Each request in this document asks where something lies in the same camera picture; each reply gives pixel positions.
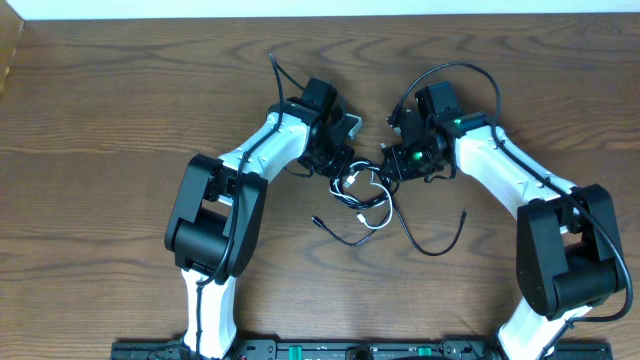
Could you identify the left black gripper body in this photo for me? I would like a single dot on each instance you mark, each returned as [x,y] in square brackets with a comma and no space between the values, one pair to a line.
[331,159]

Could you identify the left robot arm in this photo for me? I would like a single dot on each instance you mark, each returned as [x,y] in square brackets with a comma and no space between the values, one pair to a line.
[215,222]

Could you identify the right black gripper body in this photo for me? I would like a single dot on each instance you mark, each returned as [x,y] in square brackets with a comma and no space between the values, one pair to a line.
[415,160]

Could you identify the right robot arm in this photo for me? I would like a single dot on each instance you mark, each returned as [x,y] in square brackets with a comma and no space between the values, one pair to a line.
[569,257]

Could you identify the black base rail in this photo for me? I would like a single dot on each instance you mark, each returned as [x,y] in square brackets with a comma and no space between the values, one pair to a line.
[262,349]

